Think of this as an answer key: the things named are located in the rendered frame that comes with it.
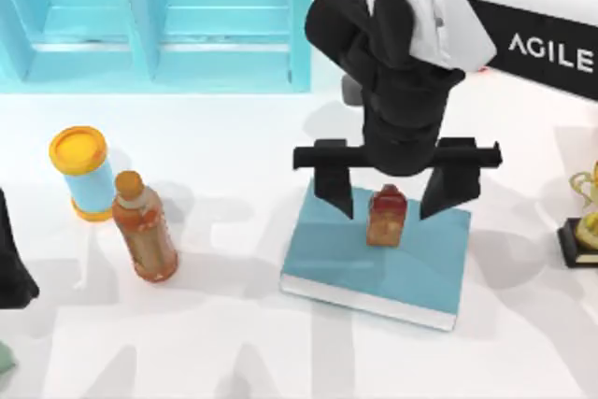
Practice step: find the small red-brown bottle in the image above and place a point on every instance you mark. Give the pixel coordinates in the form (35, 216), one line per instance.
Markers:
(385, 223)

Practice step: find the blue book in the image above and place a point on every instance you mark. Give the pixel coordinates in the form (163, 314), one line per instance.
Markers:
(327, 259)

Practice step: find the gold trophy on black base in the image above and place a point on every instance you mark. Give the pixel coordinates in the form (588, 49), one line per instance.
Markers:
(581, 231)

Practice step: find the light blue rack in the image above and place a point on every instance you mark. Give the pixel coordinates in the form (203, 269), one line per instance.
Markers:
(224, 62)

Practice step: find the orange-brown tea bottle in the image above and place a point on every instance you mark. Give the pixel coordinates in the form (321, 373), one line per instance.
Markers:
(145, 235)

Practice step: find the blue can with orange lid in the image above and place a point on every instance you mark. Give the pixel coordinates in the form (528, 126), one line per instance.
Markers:
(86, 184)

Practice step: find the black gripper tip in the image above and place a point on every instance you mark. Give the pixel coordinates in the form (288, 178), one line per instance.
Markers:
(11, 268)

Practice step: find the pale green object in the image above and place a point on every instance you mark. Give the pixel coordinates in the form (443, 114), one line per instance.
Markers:
(5, 359)

